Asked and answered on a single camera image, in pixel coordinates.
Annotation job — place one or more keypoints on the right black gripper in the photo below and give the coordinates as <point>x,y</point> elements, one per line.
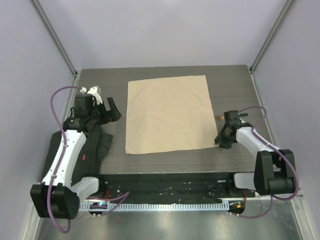
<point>220,139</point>

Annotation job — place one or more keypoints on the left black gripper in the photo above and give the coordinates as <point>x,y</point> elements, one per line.
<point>113,115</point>

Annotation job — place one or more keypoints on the gold fork green handle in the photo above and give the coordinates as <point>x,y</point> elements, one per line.
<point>221,117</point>

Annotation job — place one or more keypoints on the beige cloth napkin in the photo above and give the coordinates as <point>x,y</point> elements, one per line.
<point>169,114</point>

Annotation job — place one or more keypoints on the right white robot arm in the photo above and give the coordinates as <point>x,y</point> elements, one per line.
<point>274,172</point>

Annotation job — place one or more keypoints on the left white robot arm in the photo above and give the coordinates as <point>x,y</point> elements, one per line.
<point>73,163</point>

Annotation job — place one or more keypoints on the dark striped button shirt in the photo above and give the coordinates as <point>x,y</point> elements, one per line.
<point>89,160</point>

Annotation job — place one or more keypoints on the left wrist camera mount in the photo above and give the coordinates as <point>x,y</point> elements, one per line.
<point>94,91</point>

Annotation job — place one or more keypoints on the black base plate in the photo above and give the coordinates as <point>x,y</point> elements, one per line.
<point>175,188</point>

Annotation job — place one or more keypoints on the white slotted cable duct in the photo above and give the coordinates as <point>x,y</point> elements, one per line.
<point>91,206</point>

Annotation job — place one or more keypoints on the left aluminium frame post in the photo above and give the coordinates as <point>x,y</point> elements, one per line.
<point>53,35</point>

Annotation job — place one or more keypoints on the aluminium frame post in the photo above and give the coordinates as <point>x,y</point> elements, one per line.
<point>53,35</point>
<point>279,21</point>

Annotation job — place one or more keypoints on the right aluminium frame post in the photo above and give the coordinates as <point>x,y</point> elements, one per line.
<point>279,21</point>

